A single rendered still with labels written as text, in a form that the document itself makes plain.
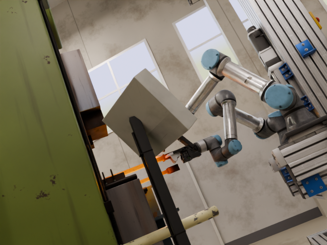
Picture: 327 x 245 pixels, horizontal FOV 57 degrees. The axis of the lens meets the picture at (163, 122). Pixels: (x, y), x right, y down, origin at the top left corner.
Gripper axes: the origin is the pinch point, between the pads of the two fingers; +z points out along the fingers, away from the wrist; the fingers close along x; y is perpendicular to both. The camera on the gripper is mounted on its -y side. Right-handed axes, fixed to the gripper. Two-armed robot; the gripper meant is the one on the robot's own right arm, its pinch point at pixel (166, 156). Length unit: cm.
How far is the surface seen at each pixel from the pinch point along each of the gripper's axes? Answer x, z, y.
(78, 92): -17, 36, -49
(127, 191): -15.9, 29.5, 13.3
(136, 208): -16.0, 28.2, 22.9
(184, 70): 242, -139, -172
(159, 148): -53, 14, 7
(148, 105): -69, 14, -6
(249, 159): 228, -162, 1
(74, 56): -17, 31, -72
